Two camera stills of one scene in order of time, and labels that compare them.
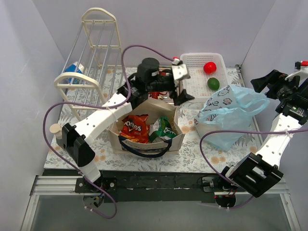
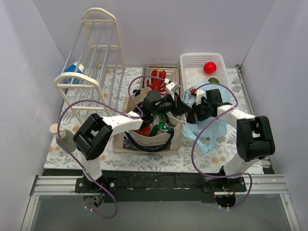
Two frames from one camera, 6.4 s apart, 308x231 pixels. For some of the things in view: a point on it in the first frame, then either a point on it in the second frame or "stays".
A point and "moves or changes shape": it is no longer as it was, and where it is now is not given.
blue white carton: (74, 68) stays
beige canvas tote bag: (150, 129) moves or changes shape
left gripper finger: (183, 98) to (181, 108)
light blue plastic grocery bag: (231, 109) moves or changes shape
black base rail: (144, 186) stays
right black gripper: (273, 84) to (196, 112)
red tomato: (210, 67) stays
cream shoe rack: (94, 72) stays
